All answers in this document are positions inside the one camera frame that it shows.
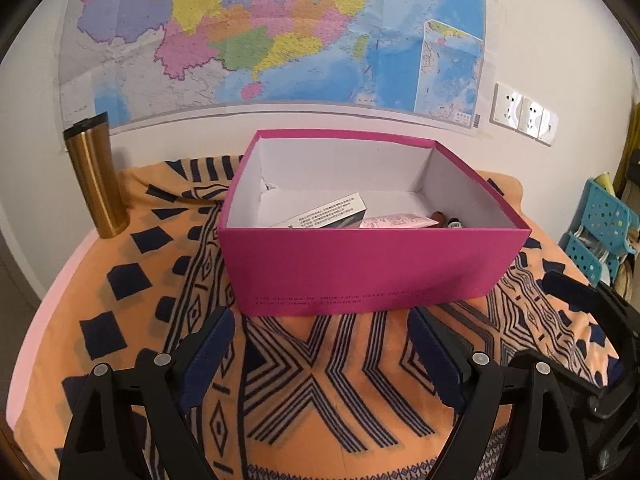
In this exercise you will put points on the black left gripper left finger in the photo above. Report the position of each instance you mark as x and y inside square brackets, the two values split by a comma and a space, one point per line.
[102, 441]

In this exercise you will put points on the white blue medicine box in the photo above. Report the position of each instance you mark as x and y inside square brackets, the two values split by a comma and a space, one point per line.
[345, 212]

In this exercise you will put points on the pink tube white cap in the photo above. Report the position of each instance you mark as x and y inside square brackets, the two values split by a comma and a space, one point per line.
[399, 221]

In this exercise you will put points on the orange patterned tablecloth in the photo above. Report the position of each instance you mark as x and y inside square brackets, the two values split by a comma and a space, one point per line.
[333, 397]

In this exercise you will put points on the magenta cardboard box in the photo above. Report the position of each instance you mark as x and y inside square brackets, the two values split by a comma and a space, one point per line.
[277, 269]

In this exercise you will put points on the gold steel tumbler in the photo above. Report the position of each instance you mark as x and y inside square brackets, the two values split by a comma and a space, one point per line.
[89, 146]

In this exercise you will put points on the white wall switch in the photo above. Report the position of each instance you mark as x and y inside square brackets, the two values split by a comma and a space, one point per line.
[538, 122]

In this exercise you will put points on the white wall socket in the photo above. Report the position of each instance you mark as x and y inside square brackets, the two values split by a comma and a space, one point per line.
[506, 107]

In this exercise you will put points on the colourful wall map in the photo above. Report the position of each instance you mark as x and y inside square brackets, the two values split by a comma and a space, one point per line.
[140, 59]

